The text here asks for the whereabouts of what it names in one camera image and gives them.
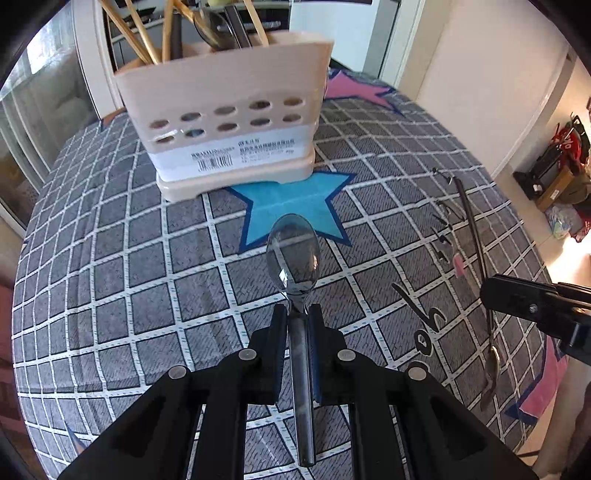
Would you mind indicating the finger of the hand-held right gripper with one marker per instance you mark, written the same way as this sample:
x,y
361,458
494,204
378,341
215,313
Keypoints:
x,y
577,334
512,295

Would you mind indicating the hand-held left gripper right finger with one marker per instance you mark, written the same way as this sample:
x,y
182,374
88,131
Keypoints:
x,y
318,355

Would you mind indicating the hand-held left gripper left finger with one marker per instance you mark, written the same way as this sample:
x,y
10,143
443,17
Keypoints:
x,y
279,355

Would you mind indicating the beige plastic utensil holder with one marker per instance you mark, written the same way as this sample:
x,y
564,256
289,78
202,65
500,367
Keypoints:
x,y
231,147

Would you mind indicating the wooden chopstick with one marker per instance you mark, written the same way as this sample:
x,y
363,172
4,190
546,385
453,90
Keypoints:
x,y
141,32
256,25
124,32
167,32

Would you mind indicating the wooden chopsticks and utensils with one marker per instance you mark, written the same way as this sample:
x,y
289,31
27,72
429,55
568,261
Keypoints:
x,y
194,46

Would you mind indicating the pile of light cloths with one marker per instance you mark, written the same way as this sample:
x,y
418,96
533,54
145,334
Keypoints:
x,y
565,221

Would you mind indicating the brown cardboard box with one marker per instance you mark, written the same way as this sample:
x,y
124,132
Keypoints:
x,y
561,187

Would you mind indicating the black case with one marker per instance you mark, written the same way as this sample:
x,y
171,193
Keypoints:
x,y
540,177

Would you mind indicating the grey grid blanket with stars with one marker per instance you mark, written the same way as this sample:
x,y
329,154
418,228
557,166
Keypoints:
x,y
138,277

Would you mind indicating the red cloth item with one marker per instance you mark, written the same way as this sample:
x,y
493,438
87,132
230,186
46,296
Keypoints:
x,y
570,141

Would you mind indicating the glass sliding door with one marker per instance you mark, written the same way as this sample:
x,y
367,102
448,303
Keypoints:
x,y
27,115

